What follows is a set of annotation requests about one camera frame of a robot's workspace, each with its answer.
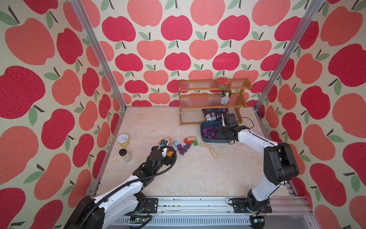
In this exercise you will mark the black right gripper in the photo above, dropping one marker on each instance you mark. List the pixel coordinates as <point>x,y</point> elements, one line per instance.
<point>220,130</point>

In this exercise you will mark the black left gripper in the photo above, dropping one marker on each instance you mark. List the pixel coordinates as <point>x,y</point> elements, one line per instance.
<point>168,161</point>

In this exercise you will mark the purple wedge brick front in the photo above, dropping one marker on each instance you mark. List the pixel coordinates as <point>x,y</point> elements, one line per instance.
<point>205,131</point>

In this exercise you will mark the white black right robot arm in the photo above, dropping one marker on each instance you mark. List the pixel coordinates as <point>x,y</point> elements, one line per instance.
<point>279,165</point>

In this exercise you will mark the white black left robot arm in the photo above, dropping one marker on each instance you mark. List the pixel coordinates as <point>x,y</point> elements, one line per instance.
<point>101,211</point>

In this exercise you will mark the teal storage bin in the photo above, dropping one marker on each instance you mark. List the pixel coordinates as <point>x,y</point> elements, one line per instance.
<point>215,134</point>

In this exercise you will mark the purple snack bag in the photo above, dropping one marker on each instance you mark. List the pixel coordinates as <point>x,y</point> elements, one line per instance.
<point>214,114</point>

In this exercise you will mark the tan wooden long block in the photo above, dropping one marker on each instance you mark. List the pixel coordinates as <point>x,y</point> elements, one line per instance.
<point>213,153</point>

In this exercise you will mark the tan wooden flat block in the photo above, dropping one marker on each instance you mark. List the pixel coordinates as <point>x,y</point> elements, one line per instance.
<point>204,145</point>

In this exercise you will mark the glass jar black lid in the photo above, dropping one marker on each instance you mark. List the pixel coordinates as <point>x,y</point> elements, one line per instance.
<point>125,155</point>

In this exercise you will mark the red block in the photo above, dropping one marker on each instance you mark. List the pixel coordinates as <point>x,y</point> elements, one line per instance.
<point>187,142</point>

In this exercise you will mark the small green white bottle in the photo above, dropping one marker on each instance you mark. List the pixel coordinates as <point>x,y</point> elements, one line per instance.
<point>225,97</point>

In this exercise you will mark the yellow peach tin can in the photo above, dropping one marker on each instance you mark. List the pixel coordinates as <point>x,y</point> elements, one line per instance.
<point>123,140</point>

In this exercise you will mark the tan short block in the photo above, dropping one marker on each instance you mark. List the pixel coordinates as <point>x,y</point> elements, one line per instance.
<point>191,138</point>

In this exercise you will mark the orange wooden shelf rack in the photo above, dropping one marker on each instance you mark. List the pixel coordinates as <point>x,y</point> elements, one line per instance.
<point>196,95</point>

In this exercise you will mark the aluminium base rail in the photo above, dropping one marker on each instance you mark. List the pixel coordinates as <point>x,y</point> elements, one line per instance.
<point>282,212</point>

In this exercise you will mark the aluminium right corner post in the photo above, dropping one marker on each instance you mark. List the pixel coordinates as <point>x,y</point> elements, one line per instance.
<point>305,22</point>

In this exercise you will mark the aluminium corner post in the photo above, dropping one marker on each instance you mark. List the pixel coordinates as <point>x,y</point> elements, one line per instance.
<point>305,22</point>
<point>87,26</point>

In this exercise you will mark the aluminium left corner post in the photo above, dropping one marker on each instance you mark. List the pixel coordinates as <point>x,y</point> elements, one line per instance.
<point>87,26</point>

